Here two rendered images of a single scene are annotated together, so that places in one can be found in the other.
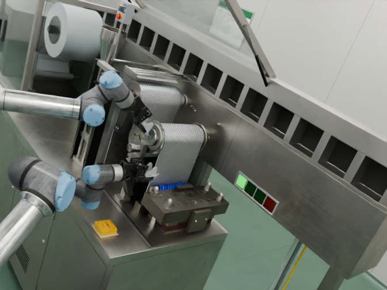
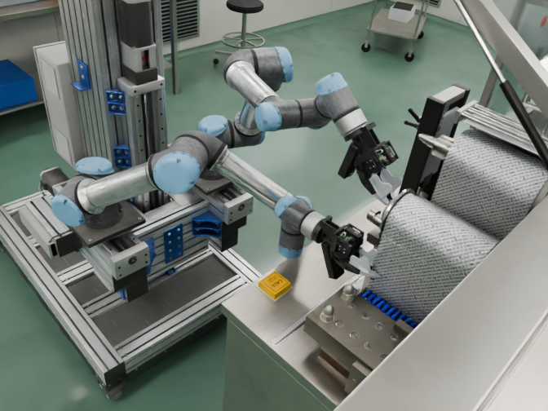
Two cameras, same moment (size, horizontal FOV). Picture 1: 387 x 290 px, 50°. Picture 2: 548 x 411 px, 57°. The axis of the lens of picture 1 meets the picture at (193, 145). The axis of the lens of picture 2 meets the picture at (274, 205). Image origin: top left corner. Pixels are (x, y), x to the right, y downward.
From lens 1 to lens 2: 158 cm
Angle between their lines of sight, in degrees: 75
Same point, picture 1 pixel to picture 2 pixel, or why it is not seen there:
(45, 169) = (178, 143)
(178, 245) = (310, 385)
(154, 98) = (472, 165)
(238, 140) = not seen: hidden behind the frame
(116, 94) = (325, 106)
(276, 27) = not seen: outside the picture
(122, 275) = (240, 346)
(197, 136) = (462, 257)
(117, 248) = (244, 307)
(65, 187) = (161, 163)
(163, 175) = (391, 287)
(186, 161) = (435, 293)
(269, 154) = not seen: hidden behind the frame
